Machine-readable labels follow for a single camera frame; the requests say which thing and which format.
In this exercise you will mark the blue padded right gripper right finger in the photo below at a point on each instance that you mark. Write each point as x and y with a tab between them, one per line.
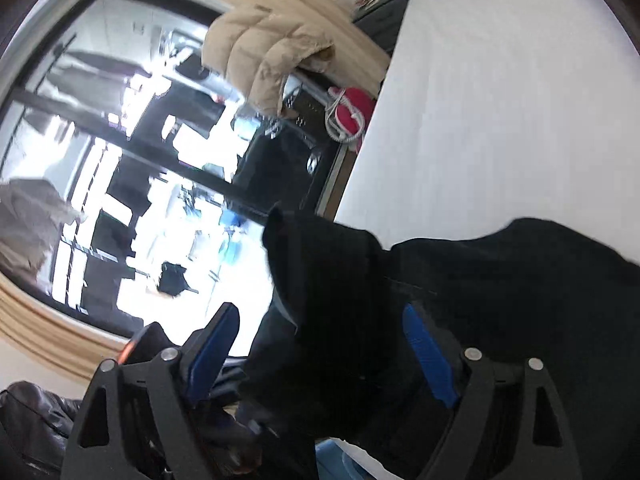
506	421

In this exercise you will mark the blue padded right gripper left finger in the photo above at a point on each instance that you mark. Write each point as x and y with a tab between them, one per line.
137	416

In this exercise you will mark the black denim pants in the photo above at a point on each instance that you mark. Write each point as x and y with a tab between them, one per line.
364	343

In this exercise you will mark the white sheeted bed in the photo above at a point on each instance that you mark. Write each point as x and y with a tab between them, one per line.
494	110

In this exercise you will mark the black framed glass sliding door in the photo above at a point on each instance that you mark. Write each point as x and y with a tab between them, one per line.
146	177

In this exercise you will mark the red and white garment steamer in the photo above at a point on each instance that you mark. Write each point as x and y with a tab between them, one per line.
348	116

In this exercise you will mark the beige puffer jacket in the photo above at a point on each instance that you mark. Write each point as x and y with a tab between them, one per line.
256	49

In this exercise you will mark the dark grey nightstand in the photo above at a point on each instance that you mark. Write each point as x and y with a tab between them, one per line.
381	22

